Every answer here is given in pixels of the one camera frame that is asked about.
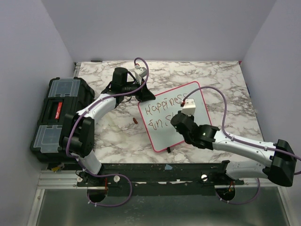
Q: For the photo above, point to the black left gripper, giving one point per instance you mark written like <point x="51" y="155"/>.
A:
<point x="145" y="94"/>

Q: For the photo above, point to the pink framed whiteboard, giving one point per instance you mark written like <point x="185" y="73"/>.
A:
<point x="157" y="114"/>

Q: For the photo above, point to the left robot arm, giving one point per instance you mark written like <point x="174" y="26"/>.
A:
<point x="78" y="130"/>

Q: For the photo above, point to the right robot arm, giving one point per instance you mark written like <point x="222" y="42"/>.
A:
<point x="274" y="161"/>

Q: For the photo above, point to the black plastic toolbox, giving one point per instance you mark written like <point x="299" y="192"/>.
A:
<point x="63" y="96"/>

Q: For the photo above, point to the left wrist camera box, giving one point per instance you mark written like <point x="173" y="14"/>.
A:
<point x="140" y="72"/>

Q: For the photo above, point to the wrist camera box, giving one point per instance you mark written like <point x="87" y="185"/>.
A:
<point x="140" y="72"/>
<point x="188" y="107"/>

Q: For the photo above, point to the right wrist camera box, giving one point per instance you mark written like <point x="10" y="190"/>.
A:
<point x="188" y="107"/>

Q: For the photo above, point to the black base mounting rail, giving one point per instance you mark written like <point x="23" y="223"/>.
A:
<point x="158" y="179"/>

